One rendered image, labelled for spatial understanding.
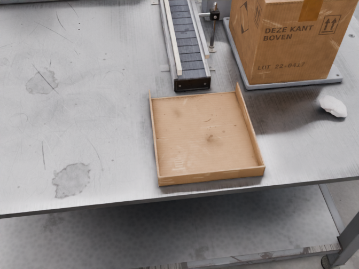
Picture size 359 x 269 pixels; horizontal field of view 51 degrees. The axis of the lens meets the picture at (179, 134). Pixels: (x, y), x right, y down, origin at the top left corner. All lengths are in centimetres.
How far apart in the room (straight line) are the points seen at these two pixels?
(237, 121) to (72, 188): 47
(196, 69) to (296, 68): 29
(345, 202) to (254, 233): 62
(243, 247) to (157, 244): 33
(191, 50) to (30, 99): 50
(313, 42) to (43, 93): 78
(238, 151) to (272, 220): 66
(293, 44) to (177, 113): 37
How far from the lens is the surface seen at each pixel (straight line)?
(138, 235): 153
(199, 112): 106
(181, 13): 136
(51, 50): 133
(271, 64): 110
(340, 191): 204
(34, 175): 99
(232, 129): 103
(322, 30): 109
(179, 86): 110
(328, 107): 112
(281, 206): 164
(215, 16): 120
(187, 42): 122
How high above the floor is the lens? 161
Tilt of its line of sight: 50 degrees down
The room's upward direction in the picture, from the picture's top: straight up
